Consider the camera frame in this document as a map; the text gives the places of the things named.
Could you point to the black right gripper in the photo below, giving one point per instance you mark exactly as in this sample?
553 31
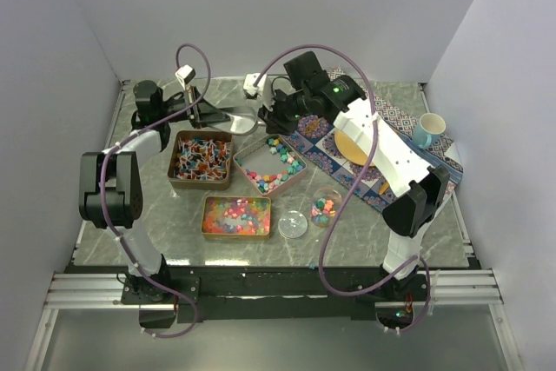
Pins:
270 115

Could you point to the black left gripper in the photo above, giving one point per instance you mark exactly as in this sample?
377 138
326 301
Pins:
205 114

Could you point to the metal candy scoop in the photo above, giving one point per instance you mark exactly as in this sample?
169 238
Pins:
242 121

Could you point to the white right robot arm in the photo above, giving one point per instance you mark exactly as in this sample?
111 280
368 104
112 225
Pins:
419 188

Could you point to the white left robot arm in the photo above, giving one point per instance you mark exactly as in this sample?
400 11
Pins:
110 189

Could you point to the pink tin with star candies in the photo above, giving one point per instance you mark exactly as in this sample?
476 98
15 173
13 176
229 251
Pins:
270 165

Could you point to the patterned placemat cloth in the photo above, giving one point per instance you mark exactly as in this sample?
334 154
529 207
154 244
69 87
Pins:
314 138

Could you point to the cream yellow plate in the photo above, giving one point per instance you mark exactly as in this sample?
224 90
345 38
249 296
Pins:
349 149

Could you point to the gold tin with lollipops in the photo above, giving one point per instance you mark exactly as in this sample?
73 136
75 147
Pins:
201 159

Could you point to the clear plastic candy jar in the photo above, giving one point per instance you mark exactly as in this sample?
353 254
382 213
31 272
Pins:
325 202

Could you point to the light blue mug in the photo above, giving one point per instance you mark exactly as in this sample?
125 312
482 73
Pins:
429 128

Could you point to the clear jar lid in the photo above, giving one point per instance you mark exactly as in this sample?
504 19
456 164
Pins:
293 224

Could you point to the gold tin with gummy stars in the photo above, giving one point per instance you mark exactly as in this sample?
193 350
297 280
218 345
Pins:
236 218

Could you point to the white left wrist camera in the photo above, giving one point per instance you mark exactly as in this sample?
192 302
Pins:
184 75

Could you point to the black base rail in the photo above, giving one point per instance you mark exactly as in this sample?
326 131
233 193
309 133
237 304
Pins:
248 293

